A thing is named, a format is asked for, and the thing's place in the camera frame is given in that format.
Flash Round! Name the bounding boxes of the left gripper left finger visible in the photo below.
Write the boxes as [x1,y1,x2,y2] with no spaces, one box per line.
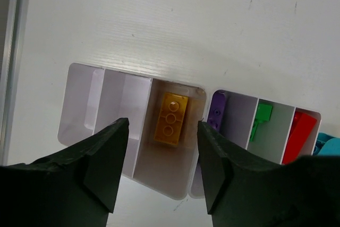
[1,118,129,226]

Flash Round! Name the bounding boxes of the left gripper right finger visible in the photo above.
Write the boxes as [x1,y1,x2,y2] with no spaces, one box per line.
[197,122,339,226]

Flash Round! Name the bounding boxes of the purple lego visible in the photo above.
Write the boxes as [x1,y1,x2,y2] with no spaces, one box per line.
[207,90,227,132]

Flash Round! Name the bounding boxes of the green square lego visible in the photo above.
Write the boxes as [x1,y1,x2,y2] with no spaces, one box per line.
[250,103,273,141]

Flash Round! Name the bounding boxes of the red lego brick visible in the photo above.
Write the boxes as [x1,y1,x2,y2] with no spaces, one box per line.
[282,111,317,165]

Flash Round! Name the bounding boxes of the teal rounded lego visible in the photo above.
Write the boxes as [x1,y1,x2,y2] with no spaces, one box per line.
[313,132,340,156]

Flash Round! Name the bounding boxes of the yellow lego brick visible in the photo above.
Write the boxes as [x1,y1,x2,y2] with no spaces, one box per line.
[153,92,189,147]

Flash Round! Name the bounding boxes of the white divided container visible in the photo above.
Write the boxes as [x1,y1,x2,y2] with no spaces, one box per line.
[188,88,322,200]
[57,62,208,200]

